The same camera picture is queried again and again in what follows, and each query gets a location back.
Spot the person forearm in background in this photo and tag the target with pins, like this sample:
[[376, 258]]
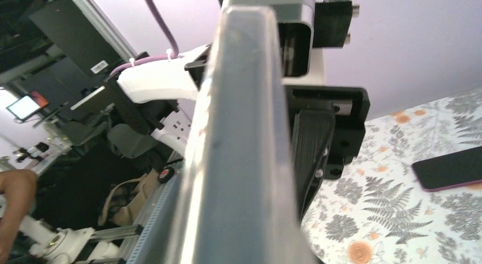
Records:
[[19, 189]]

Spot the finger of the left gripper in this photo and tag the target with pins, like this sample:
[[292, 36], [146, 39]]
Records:
[[311, 139]]

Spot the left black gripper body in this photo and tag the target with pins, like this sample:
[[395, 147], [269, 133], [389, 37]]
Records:
[[351, 107]]

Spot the left aluminium corner post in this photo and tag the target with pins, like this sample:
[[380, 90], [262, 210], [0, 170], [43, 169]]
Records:
[[106, 28]]

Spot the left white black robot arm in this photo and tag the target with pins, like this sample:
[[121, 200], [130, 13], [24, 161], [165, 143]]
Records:
[[147, 91]]

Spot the aluminium rail frame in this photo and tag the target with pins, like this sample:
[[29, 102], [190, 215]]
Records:
[[129, 244]]

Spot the floral patterned table mat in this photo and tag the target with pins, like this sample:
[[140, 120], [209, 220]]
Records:
[[377, 212]]

